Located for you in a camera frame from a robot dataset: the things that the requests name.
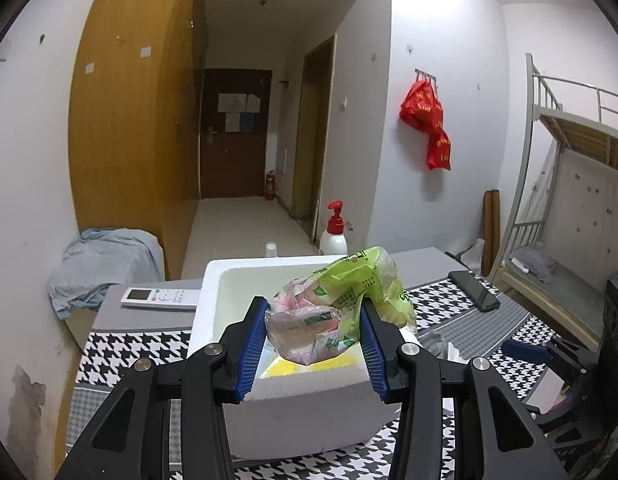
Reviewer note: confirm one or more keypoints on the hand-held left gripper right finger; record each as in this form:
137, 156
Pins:
371, 350

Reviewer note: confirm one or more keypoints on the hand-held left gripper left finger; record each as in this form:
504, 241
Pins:
254, 340

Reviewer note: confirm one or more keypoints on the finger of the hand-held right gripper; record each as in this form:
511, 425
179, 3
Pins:
524, 350

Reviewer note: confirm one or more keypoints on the yellow foam fruit net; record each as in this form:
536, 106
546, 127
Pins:
284, 367

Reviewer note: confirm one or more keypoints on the green plastic tissue packet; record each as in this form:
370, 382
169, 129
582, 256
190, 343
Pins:
334, 290

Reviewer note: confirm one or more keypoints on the white foam box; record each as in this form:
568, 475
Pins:
299, 410

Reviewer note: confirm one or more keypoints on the grey sock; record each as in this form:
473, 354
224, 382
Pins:
436, 342

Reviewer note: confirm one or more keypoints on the white paper sleeve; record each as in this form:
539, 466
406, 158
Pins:
455, 351

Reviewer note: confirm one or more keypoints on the black phone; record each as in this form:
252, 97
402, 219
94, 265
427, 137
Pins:
474, 290

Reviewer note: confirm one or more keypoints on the grey bed cloth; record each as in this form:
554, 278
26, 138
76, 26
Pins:
534, 262

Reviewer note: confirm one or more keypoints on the small white cup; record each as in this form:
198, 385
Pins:
271, 250

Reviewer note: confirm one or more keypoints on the white remote control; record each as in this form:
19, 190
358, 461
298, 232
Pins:
159, 297

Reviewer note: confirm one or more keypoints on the white plastic bag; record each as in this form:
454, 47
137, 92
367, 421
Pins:
473, 255

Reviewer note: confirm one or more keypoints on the white red pump bottle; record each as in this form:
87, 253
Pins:
333, 240

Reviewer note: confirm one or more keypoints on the brown rolled mat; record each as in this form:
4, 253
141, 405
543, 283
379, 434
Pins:
491, 230

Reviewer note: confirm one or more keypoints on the houndstooth patterned cloth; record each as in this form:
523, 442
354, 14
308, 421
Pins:
114, 355

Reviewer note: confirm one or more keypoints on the red fire extinguisher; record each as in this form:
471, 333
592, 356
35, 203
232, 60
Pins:
271, 186

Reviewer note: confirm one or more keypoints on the dark brown door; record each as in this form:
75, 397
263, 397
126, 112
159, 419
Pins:
234, 170

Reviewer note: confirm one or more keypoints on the light blue cloth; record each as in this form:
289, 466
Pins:
99, 265

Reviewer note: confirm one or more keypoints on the wooden side door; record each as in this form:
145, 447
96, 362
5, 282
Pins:
309, 150

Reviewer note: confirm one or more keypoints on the blue door notice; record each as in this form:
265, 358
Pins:
246, 123

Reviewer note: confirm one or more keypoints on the small white door notice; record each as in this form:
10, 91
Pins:
233, 122

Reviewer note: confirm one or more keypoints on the metal bunk bed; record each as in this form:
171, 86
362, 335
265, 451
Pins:
579, 130

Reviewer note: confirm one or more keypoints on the narrow white door notice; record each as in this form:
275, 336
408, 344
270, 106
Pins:
253, 103

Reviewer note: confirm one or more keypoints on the large white door notice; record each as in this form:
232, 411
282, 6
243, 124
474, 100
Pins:
231, 102

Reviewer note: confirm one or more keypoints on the wooden wardrobe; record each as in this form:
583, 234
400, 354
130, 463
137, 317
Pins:
129, 135

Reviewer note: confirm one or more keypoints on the red plastic bag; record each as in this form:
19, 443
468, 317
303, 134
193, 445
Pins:
424, 110

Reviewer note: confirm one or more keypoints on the metal wall hook rack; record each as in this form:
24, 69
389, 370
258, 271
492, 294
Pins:
425, 74

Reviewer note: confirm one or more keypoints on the white wall junction box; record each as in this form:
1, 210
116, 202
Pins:
4, 51

